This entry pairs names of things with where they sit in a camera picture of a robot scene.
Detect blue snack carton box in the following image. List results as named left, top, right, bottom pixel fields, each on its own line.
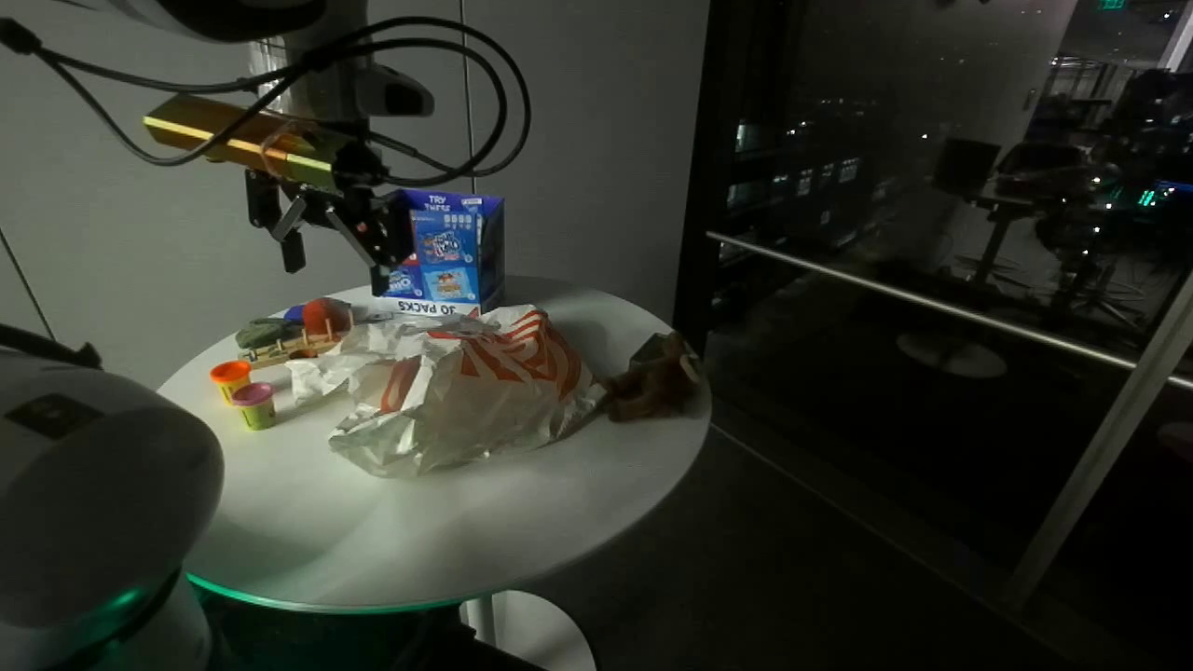
left=371, top=189, right=504, bottom=313

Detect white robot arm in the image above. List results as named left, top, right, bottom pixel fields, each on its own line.
left=0, top=0, right=379, bottom=671

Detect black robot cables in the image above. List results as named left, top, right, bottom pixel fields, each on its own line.
left=0, top=11, right=536, bottom=193

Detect yellow container orange lid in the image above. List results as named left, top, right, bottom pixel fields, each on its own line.
left=207, top=357, right=254, bottom=400

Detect white round table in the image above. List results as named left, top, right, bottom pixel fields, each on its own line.
left=160, top=276, right=713, bottom=671

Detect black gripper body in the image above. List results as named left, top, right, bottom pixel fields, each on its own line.
left=247, top=173, right=411, bottom=262

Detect white orange plastic bag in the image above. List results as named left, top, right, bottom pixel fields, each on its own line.
left=290, top=306, right=603, bottom=479

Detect yellow container purple lid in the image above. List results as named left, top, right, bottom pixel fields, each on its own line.
left=229, top=383, right=277, bottom=430

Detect green toy vegetable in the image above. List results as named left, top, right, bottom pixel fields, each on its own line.
left=236, top=318, right=299, bottom=351

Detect orange peach toy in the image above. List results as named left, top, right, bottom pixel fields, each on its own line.
left=301, top=298, right=354, bottom=344

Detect metal window railing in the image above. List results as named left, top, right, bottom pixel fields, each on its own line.
left=703, top=233, right=1135, bottom=373

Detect brown crumpled paper bag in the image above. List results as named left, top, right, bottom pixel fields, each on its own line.
left=608, top=333, right=699, bottom=421

